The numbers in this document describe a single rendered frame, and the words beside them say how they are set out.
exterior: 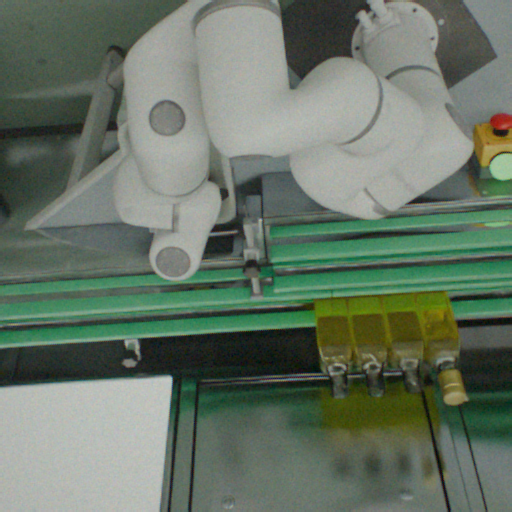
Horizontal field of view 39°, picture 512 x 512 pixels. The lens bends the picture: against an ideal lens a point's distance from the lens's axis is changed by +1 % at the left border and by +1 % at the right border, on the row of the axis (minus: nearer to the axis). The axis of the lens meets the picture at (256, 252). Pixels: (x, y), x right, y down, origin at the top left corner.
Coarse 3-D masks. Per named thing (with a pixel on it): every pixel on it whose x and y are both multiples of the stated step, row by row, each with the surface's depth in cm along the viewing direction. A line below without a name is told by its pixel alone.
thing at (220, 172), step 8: (120, 128) 115; (120, 136) 116; (128, 136) 118; (120, 144) 117; (128, 144) 118; (128, 152) 118; (216, 152) 127; (216, 160) 128; (224, 160) 119; (216, 168) 129; (224, 168) 121; (216, 176) 131; (224, 176) 122; (216, 184) 132; (224, 184) 132; (232, 184) 124; (232, 192) 124; (224, 200) 131; (232, 200) 125; (224, 208) 130; (232, 208) 127; (224, 216) 128; (232, 216) 128
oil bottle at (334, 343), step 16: (320, 304) 124; (336, 304) 124; (320, 320) 122; (336, 320) 121; (320, 336) 119; (336, 336) 119; (320, 352) 118; (336, 352) 117; (352, 352) 117; (320, 368) 120
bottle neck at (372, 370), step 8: (368, 368) 116; (376, 368) 115; (368, 376) 115; (376, 376) 114; (368, 384) 114; (376, 384) 113; (384, 384) 114; (368, 392) 114; (376, 392) 115; (384, 392) 114
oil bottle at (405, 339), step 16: (384, 304) 123; (400, 304) 123; (384, 320) 122; (400, 320) 120; (416, 320) 120; (400, 336) 118; (416, 336) 117; (400, 352) 116; (416, 352) 116; (400, 368) 118
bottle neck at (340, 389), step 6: (336, 366) 116; (342, 366) 116; (330, 372) 116; (336, 372) 115; (342, 372) 116; (330, 378) 116; (336, 378) 115; (342, 378) 115; (330, 384) 115; (336, 384) 114; (342, 384) 114; (336, 390) 114; (342, 390) 115; (348, 390) 114; (336, 396) 115; (342, 396) 115
